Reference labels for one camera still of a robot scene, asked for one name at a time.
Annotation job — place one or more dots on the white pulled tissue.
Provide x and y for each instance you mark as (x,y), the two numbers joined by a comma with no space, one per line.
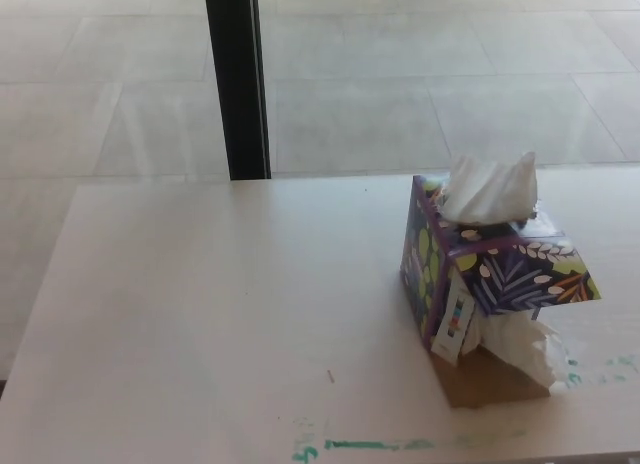
(492,191)

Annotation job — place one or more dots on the purple floral tissue box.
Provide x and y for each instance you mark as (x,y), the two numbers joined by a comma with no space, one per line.
(515,279)

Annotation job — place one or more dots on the crumpled white tissue wad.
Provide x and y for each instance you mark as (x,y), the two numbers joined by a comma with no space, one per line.
(520,346)

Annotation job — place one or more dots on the black window frame post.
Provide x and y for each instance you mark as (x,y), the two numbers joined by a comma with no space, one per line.
(237,84)

